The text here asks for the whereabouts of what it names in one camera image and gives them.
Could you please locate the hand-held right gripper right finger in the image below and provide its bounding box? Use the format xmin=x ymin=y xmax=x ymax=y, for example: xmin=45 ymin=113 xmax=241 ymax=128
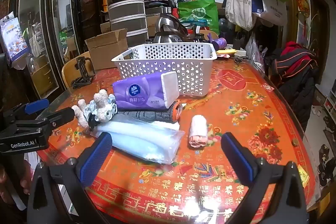
xmin=220 ymin=132 xmax=309 ymax=224

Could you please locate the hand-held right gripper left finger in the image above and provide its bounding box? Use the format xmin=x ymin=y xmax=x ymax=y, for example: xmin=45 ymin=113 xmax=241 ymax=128
xmin=27 ymin=132 xmax=113 ymax=224

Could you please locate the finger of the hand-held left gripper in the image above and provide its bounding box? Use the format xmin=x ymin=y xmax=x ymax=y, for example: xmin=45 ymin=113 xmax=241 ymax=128
xmin=3 ymin=98 xmax=50 ymax=125
xmin=14 ymin=107 xmax=76 ymax=134

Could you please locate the beige plush toy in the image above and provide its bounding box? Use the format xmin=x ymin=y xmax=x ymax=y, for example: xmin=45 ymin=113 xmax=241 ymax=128
xmin=71 ymin=90 xmax=117 ymax=132

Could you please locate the grey work glove orange cuff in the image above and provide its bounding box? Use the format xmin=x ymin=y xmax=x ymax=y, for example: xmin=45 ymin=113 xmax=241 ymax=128
xmin=115 ymin=100 xmax=183 ymax=124

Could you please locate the purple tissue pack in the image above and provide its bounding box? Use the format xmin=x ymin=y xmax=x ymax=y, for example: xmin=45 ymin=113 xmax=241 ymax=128
xmin=112 ymin=73 xmax=171 ymax=111

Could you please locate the white perforated plastic basket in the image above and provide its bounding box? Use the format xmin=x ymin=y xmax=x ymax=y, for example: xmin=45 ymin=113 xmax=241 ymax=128
xmin=112 ymin=43 xmax=218 ymax=97

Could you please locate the person's left hand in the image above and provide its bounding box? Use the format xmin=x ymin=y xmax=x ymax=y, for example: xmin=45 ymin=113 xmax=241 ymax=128
xmin=0 ymin=161 xmax=33 ymax=205

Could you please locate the wooden chair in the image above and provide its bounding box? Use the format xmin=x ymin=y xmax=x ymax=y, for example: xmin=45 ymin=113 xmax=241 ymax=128
xmin=201 ymin=30 xmax=219 ymax=41
xmin=62 ymin=57 xmax=95 ymax=89

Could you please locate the pink rolled towel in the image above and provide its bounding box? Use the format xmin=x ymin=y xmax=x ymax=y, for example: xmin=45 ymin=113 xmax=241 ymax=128
xmin=188 ymin=115 xmax=208 ymax=148

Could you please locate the black folding stand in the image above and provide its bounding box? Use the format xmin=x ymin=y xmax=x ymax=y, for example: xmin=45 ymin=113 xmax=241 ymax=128
xmin=71 ymin=56 xmax=95 ymax=88

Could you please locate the clear packet of blue pads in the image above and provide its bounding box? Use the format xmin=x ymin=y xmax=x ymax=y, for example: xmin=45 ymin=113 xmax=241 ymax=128
xmin=92 ymin=119 xmax=185 ymax=164

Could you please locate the red printed tablecloth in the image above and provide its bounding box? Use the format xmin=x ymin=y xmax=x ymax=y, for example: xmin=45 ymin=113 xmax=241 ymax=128
xmin=37 ymin=57 xmax=321 ymax=224

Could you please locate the blue printed poster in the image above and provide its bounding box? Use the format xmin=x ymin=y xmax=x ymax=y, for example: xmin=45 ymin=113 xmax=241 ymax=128
xmin=0 ymin=11 xmax=30 ymax=62

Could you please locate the brown cardboard box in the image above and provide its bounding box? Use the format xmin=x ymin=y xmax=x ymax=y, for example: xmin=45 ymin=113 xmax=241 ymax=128
xmin=84 ymin=29 xmax=129 ymax=71

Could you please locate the white foam block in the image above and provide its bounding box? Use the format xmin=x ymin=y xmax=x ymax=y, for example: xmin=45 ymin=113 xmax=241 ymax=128
xmin=161 ymin=71 xmax=179 ymax=106

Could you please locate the clear plastic bag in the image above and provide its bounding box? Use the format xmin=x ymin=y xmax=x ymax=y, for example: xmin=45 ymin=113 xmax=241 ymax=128
xmin=245 ymin=32 xmax=265 ymax=69

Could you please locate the dark cabinet with glass doors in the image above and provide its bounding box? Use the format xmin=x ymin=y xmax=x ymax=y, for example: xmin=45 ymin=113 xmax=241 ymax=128
xmin=0 ymin=0 xmax=111 ymax=109

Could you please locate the red and black jacket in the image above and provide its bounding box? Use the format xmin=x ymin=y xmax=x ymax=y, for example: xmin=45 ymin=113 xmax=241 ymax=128
xmin=272 ymin=42 xmax=319 ymax=130

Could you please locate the purple cup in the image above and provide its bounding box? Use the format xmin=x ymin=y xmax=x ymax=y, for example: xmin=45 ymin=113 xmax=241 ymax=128
xmin=211 ymin=38 xmax=227 ymax=50

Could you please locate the white stacked drawer tower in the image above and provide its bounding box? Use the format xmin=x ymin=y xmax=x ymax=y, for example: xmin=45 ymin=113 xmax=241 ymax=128
xmin=102 ymin=0 xmax=149 ymax=48

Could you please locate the stainless steel kettle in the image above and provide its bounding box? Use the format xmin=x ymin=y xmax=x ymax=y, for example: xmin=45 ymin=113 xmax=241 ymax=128
xmin=154 ymin=13 xmax=188 ymax=43

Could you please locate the green shopping bag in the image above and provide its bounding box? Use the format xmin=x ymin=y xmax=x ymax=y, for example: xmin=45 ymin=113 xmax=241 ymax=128
xmin=177 ymin=0 xmax=219 ymax=35

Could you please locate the white hanging bag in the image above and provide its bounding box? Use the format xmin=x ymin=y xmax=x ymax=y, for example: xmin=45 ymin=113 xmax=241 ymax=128
xmin=252 ymin=0 xmax=288 ymax=26

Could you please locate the wall poster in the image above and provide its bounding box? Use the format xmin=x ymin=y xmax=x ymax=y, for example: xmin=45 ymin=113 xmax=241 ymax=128
xmin=295 ymin=0 xmax=311 ymax=48

